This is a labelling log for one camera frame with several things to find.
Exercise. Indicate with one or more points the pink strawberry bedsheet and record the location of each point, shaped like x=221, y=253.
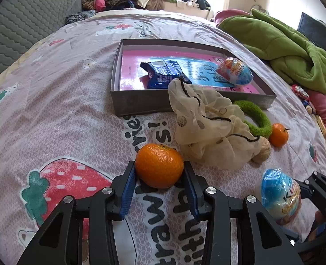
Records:
x=59, y=134

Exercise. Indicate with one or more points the surprise egg toy packet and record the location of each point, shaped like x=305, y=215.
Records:
x=280, y=195

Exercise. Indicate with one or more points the shallow grey box tray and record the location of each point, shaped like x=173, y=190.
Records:
x=146, y=101

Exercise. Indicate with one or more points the cream polka-dot scrunchie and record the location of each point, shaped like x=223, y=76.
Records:
x=210, y=129

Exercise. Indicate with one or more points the brown walnut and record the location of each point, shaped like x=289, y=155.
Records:
x=264, y=153

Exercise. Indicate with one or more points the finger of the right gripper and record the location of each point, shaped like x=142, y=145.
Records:
x=324, y=182
x=307, y=190

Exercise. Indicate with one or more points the small snacks pile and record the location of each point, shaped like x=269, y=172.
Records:
x=305, y=99

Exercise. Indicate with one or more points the grey quilted headboard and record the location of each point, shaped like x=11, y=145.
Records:
x=25, y=22

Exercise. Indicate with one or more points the green fleece blanket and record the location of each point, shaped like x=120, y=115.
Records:
x=290, y=54

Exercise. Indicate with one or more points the black wall television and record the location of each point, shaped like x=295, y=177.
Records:
x=313, y=30

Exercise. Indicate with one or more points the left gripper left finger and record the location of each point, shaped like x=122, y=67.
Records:
x=58, y=240

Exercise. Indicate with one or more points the orange mandarin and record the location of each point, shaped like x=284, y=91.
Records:
x=279, y=136
x=159, y=166

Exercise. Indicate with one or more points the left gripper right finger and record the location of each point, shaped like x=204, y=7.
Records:
x=259, y=239

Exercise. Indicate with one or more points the person's hand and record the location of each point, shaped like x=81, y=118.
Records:
x=318, y=226

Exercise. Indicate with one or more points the blue snack packet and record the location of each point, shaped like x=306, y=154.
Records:
x=162, y=72

